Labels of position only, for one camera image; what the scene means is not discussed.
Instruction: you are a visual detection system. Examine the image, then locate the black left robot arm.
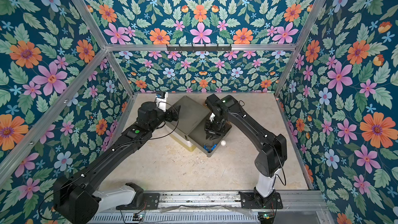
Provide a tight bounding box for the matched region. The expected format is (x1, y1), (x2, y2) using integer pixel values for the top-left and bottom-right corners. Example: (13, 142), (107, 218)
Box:
(53, 102), (181, 224)

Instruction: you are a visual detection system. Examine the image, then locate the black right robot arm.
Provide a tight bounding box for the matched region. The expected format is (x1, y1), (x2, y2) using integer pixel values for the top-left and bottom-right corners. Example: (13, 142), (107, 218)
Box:
(205, 94), (288, 199)

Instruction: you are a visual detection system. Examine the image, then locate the white yellow drawer cabinet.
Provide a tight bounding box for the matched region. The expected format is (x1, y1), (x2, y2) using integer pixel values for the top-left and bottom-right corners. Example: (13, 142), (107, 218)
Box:
(165, 126), (196, 152)

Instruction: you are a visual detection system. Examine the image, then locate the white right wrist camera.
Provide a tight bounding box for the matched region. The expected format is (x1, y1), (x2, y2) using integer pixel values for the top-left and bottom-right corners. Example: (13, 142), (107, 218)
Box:
(209, 113), (216, 122)

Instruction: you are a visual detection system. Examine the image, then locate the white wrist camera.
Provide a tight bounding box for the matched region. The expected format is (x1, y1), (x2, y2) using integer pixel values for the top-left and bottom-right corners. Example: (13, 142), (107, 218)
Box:
(209, 113), (216, 122)
(155, 91), (169, 112)

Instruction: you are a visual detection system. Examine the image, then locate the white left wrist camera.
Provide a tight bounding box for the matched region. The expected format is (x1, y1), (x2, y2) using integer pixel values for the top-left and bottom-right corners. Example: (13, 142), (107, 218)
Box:
(155, 91), (169, 112)

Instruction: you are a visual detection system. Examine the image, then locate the aluminium front rail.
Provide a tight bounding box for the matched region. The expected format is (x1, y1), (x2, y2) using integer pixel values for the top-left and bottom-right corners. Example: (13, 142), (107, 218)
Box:
(74, 190), (334, 224)

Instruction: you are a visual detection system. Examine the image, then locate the black hook rail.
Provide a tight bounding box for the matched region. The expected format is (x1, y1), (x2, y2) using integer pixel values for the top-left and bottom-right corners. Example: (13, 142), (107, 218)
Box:
(166, 44), (232, 52)

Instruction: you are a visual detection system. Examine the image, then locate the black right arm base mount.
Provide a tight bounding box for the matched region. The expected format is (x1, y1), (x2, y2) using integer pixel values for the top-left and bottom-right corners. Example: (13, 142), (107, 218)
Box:
(238, 190), (283, 209)

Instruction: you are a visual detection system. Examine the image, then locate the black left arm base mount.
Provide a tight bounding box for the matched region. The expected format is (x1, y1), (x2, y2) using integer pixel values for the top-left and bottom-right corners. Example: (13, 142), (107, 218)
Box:
(116, 183), (160, 210)

